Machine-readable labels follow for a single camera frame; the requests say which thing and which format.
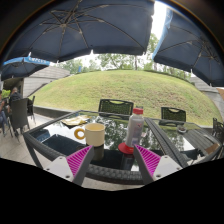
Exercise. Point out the navy umbrella with light-blue trim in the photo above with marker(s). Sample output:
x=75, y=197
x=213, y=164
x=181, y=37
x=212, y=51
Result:
x=193, y=46

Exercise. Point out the dark wicker chair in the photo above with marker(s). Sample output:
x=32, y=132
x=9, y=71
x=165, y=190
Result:
x=218, y=128
x=19, y=113

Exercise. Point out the large navy patio umbrella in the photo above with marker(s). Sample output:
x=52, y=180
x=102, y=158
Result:
x=83, y=30

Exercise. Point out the dark green plastic chair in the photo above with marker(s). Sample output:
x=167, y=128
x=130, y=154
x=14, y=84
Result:
x=173, y=114
x=116, y=107

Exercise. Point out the small round ashtray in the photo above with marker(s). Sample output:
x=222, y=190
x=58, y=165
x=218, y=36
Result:
x=182, y=129

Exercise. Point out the navy umbrella with printed blue band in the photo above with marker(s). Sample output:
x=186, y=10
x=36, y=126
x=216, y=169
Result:
x=20, y=68

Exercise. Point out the flat round red coaster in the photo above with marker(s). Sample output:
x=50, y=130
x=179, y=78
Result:
x=124, y=149

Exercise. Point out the person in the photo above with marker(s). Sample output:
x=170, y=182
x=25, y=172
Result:
x=15, y=96
x=2, y=113

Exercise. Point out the clear bottle with red cap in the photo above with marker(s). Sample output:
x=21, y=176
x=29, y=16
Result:
x=135, y=128

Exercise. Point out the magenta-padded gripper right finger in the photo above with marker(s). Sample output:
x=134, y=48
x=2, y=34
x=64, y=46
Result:
x=166, y=166

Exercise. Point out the yellow wrapper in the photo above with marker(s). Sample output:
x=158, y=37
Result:
x=76, y=120

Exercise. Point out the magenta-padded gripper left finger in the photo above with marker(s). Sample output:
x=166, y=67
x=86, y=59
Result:
x=56, y=166

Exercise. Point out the dark slim chair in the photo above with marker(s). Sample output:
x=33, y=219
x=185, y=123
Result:
x=31, y=108

